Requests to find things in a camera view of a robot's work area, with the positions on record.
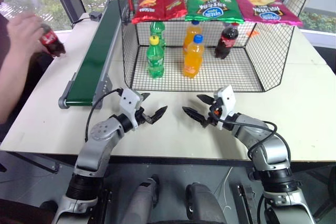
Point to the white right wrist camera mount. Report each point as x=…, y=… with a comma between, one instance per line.
x=227, y=98

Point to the green conveyor belt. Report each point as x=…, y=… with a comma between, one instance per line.
x=92, y=58

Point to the black table frame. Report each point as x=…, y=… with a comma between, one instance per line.
x=170, y=162

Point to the person's hand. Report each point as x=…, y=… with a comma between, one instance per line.
x=23, y=33

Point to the black power adapter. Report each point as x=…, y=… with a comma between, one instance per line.
x=95, y=16

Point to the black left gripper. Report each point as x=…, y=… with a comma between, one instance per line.
x=144, y=117

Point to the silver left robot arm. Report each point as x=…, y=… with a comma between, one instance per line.
x=92, y=150

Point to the green chips bag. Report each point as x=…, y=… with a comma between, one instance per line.
x=212, y=6

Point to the cola bottle red label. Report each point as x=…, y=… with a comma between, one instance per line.
x=52, y=43

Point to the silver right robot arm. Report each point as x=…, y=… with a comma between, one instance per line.
x=270, y=150

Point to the white cup black lid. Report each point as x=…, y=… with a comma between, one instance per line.
x=299, y=3

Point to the red chips bag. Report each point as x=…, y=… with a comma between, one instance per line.
x=157, y=3

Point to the pink chips bag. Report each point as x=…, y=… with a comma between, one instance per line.
x=265, y=9

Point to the person's forearm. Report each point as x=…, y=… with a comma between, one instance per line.
x=11, y=82

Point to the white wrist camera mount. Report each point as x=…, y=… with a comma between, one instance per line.
x=227, y=98
x=128, y=101

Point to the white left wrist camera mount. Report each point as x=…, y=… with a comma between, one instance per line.
x=128, y=101

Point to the orange soda bottle blue cap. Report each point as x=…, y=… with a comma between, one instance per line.
x=191, y=33
x=193, y=61

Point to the green soda bottle yellow cap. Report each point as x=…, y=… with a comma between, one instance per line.
x=155, y=61

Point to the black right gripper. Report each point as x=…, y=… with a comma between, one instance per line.
x=214, y=119

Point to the cola bottle red cap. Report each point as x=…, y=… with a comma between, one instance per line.
x=225, y=43

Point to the orange table marker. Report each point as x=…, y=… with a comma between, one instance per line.
x=252, y=34

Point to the dark grey rounded shape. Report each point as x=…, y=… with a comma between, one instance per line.
x=202, y=203

